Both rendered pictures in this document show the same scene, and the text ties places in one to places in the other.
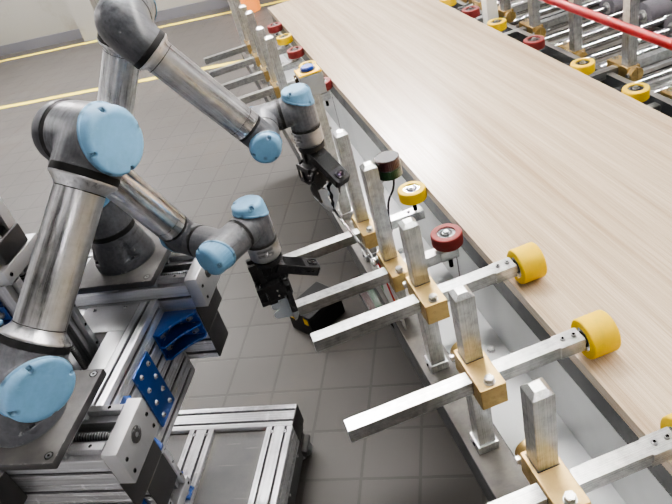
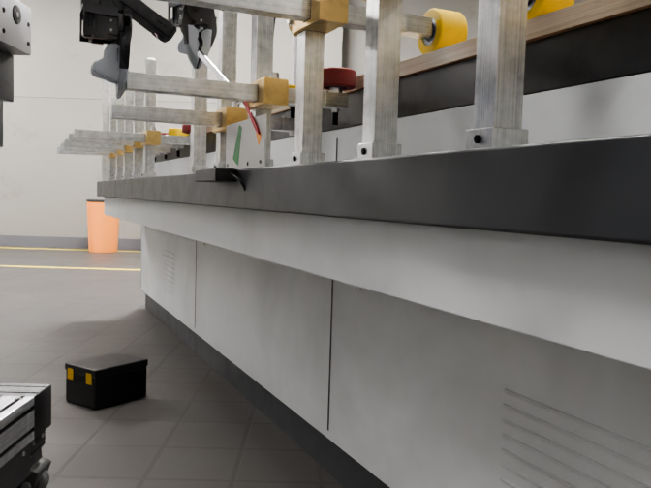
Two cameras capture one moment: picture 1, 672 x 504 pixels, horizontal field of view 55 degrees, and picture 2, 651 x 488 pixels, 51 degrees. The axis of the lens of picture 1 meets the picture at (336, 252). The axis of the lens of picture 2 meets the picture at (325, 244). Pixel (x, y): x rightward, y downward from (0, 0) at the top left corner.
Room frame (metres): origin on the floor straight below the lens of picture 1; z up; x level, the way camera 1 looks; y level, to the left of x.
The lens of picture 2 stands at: (-0.05, 0.17, 0.65)
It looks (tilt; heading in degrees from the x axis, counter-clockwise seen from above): 4 degrees down; 342
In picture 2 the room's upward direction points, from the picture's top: 2 degrees clockwise
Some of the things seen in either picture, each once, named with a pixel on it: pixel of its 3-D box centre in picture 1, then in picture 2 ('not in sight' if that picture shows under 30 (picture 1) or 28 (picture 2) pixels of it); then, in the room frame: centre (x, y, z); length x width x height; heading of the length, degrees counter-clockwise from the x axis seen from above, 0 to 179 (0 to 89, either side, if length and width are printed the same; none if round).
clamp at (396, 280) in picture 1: (394, 267); (265, 95); (1.30, -0.13, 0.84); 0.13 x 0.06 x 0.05; 7
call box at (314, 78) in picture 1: (310, 81); not in sight; (1.83, -0.07, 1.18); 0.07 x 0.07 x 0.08; 7
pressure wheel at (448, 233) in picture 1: (448, 248); (335, 97); (1.30, -0.28, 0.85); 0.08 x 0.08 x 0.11
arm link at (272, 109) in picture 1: (262, 122); not in sight; (1.52, 0.08, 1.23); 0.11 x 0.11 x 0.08; 89
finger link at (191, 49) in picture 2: (320, 198); (186, 46); (1.53, 0.00, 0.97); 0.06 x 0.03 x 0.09; 27
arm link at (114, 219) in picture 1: (97, 200); not in sight; (1.42, 0.51, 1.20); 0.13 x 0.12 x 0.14; 179
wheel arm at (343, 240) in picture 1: (353, 237); (210, 119); (1.53, -0.06, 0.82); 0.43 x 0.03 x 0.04; 97
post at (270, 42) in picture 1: (285, 92); (149, 124); (2.56, 0.01, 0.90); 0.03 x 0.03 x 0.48; 7
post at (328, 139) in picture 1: (331, 157); (199, 89); (1.83, -0.07, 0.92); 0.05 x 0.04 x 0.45; 7
